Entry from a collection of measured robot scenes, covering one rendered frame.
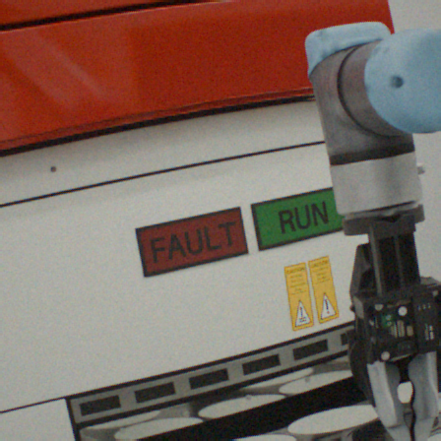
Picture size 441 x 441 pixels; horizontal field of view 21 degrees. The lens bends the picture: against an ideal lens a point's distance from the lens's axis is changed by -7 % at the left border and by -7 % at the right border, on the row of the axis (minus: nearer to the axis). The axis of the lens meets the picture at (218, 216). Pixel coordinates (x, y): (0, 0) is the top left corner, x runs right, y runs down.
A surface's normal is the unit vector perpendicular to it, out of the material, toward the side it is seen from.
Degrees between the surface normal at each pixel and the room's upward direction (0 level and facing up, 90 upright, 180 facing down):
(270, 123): 90
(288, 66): 90
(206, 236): 90
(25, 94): 90
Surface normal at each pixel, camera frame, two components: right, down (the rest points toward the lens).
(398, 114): -0.64, 0.74
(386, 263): 0.02, 0.05
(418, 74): 0.28, 0.00
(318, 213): 0.48, -0.04
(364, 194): -0.41, 0.13
